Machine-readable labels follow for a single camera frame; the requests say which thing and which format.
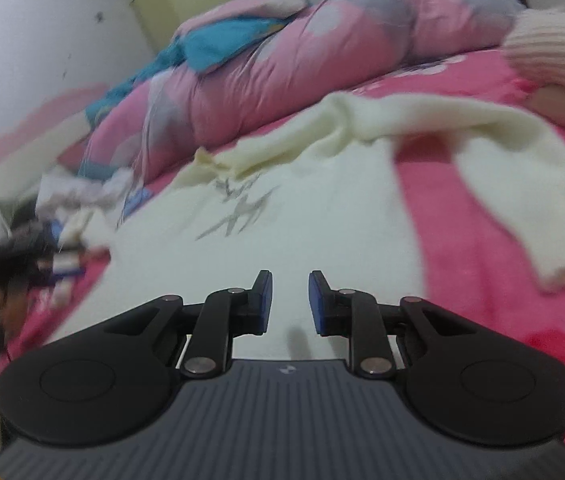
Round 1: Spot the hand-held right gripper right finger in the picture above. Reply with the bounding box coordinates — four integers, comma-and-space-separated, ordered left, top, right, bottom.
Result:
309, 270, 478, 380

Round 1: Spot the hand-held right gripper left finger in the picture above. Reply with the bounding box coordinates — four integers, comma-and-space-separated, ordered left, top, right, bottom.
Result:
104, 270, 274, 379

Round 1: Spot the cream white sweater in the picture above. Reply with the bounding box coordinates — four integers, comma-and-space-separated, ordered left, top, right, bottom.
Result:
22, 92, 565, 361

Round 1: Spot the white crumpled shirt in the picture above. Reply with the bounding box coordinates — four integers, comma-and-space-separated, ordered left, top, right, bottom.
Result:
37, 165, 136, 241

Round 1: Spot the pink floral bed blanket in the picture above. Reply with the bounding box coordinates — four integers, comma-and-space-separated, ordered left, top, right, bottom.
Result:
0, 50, 565, 461

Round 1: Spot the pink floral duvet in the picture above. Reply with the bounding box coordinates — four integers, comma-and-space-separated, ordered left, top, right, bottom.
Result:
57, 0, 526, 186

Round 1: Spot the teal printed pillow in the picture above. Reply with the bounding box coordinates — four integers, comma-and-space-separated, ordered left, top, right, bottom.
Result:
85, 17, 288, 126

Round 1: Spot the pale yellow wardrobe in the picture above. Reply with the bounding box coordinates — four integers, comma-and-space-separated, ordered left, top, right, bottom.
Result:
130, 0, 276, 56

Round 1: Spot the pink checked knit sweater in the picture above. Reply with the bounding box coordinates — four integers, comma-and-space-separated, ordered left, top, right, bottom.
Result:
503, 2, 565, 98

